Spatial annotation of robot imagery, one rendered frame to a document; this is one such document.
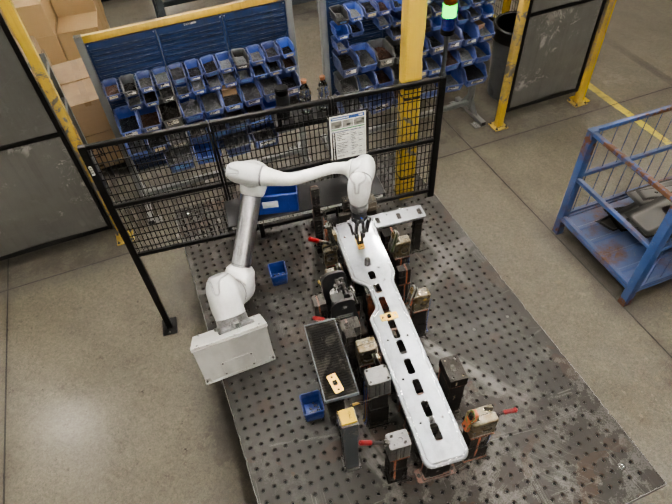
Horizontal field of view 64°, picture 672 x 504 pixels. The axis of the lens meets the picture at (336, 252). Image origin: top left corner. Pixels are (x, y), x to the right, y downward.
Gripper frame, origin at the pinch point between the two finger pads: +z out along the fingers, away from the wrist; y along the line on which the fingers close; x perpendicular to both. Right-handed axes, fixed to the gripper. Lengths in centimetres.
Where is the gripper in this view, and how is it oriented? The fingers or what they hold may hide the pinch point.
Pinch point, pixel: (359, 237)
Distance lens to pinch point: 279.3
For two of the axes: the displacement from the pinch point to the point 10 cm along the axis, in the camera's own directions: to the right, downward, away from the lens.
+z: 0.5, 6.7, 7.4
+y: -9.6, 2.3, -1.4
